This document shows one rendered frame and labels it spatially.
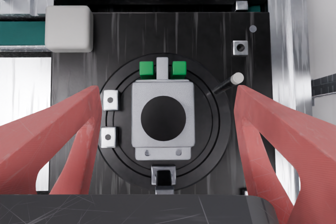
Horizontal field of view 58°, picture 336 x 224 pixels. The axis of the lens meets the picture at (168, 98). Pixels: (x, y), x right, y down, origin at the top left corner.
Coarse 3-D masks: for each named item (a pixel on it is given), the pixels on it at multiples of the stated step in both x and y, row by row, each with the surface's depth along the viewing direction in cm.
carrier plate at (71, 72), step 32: (96, 32) 33; (128, 32) 33; (160, 32) 33; (192, 32) 33; (224, 32) 33; (256, 32) 33; (64, 64) 32; (96, 64) 33; (224, 64) 33; (256, 64) 33; (64, 96) 32; (64, 160) 32; (96, 160) 32; (224, 160) 32; (96, 192) 31; (128, 192) 32; (192, 192) 32; (224, 192) 32
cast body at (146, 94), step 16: (160, 64) 25; (144, 80) 24; (160, 80) 24; (176, 80) 24; (144, 96) 21; (160, 96) 20; (176, 96) 21; (192, 96) 21; (144, 112) 20; (160, 112) 20; (176, 112) 20; (192, 112) 21; (144, 128) 20; (160, 128) 20; (176, 128) 20; (192, 128) 21; (144, 144) 21; (160, 144) 21; (176, 144) 21; (192, 144) 21
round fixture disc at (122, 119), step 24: (120, 72) 31; (168, 72) 31; (192, 72) 31; (120, 96) 30; (216, 96) 31; (120, 120) 30; (216, 120) 31; (120, 144) 30; (216, 144) 30; (120, 168) 30; (144, 168) 30; (192, 168) 30
